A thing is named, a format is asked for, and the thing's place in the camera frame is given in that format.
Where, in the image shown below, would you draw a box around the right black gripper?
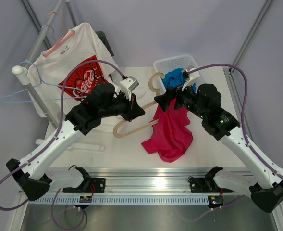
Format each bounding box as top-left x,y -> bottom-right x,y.
154,79 -> 208,120

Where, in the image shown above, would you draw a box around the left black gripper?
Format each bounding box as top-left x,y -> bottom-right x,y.
99,90 -> 145,121

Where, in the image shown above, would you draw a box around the wooden clothes hanger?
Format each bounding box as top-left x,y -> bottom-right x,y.
112,73 -> 166,139

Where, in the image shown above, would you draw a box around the pink magenta t shirt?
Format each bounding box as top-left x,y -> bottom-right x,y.
141,100 -> 194,163

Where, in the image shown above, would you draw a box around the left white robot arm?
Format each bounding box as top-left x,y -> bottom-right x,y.
6,77 -> 145,201

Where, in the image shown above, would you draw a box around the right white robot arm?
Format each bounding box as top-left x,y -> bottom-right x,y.
154,84 -> 283,213

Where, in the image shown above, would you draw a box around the white coca cola t shirt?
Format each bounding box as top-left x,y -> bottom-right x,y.
27,23 -> 117,119

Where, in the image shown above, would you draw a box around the dark grey t shirt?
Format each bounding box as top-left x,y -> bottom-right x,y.
95,31 -> 114,57

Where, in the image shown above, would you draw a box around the blue cloth in basket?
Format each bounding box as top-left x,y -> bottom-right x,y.
161,68 -> 189,90

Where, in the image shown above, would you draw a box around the white plastic basket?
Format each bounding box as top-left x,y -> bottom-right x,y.
153,54 -> 206,94

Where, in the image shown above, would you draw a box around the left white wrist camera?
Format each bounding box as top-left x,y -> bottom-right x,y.
120,76 -> 139,101

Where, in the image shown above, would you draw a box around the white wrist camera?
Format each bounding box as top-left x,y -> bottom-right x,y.
120,76 -> 139,101
182,68 -> 200,91

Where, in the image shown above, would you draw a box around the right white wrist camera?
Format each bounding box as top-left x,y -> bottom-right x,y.
182,68 -> 200,91

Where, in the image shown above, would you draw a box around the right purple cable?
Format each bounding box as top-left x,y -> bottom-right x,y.
189,64 -> 283,187

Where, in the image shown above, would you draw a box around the purple cable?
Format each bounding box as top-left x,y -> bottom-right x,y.
189,64 -> 283,187
0,59 -> 126,212

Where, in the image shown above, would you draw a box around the aluminium mounting rail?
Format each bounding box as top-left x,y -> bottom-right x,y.
45,167 -> 252,194

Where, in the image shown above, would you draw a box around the blue wire hanger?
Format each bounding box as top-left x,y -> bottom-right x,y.
0,60 -> 94,104

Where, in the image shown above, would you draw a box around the pink wire hanger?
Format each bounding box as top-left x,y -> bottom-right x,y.
43,11 -> 76,57

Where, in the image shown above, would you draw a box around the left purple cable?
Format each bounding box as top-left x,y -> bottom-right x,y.
0,59 -> 126,212

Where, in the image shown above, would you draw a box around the grey wire hanger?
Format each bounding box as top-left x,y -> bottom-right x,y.
41,24 -> 58,41

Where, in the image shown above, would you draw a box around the metal clothes rack rail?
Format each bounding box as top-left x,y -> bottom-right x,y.
21,0 -> 59,128

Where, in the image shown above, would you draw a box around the white slotted cable duct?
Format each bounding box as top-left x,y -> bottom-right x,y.
29,195 -> 209,205

